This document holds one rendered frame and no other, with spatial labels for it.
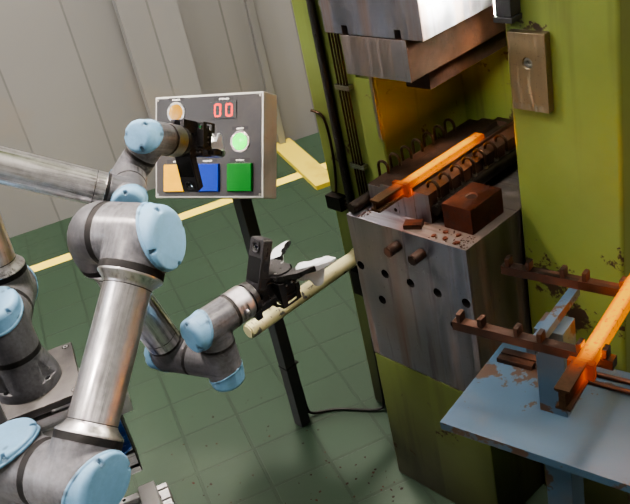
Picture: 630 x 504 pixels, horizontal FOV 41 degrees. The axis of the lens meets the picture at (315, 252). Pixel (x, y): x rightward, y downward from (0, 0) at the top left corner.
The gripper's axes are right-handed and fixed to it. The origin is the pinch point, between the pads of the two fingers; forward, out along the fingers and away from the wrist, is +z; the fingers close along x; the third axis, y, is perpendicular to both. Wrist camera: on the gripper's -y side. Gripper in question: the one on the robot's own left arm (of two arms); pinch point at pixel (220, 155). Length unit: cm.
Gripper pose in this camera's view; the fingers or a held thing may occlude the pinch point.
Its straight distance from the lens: 215.5
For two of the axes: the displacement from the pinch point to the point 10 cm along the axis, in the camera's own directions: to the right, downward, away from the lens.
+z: 4.1, -0.4, 9.1
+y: 0.1, -10.0, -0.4
